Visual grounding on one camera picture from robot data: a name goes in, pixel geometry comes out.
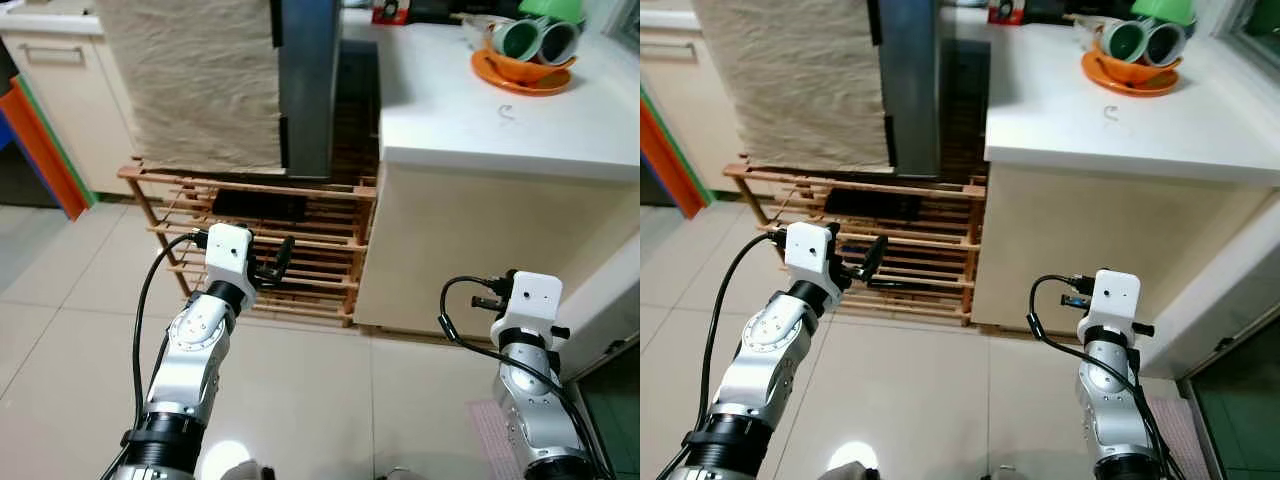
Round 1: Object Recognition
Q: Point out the flat black item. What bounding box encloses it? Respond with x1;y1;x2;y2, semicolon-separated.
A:
822;190;916;223
210;190;309;223

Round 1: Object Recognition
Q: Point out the wooden slatted rack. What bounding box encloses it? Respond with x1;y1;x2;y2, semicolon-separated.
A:
723;160;986;326
117;158;379;329

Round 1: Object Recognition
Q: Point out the orange green blue board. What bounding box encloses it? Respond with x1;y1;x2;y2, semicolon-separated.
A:
640;85;713;219
0;75;98;221

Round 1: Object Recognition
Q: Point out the beige kitchen cabinet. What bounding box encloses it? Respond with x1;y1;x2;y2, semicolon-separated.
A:
640;12;736;191
0;12;136;196

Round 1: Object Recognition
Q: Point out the white topped counter unit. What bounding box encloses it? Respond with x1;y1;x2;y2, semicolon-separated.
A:
970;20;1280;341
352;20;641;346

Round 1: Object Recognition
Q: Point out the pink floor mat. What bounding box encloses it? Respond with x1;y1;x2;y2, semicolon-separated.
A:
1145;398;1211;480
467;398;523;480

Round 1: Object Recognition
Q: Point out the orange plate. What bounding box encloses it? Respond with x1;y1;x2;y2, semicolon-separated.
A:
1080;50;1183;98
471;48;579;98

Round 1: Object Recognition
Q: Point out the bright green plastic item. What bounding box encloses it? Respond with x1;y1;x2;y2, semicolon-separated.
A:
517;0;586;26
1130;0;1196;26

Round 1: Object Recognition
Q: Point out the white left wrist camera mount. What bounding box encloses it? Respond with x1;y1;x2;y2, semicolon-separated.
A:
783;221;844;291
203;223;257;289

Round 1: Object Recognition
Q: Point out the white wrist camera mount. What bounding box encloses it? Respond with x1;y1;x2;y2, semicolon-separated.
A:
1085;268;1143;346
490;270;564;349
783;221;844;291
203;223;257;289

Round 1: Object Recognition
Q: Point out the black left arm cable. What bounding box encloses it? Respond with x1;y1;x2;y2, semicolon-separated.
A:
128;230;209;446
700;232;791;451

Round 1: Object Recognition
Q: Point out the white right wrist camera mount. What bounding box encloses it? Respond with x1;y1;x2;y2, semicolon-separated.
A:
490;270;564;349
1085;268;1143;346

